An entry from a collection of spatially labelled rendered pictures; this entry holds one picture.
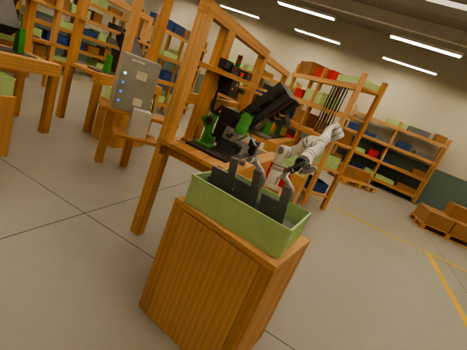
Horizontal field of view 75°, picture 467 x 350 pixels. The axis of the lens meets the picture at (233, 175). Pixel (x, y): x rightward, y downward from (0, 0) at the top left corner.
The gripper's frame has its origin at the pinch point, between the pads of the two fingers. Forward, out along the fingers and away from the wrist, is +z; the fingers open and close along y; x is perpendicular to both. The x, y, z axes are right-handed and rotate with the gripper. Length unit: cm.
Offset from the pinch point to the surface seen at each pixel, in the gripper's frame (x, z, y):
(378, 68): 118, -1002, -237
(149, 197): -12, -2, -142
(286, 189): 3.0, 9.7, 0.1
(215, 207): -2.7, 24.7, -36.0
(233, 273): 27, 41, -31
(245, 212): 4.4, 22.0, -20.2
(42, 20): -438, -313, -682
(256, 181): -5.0, 9.1, -15.1
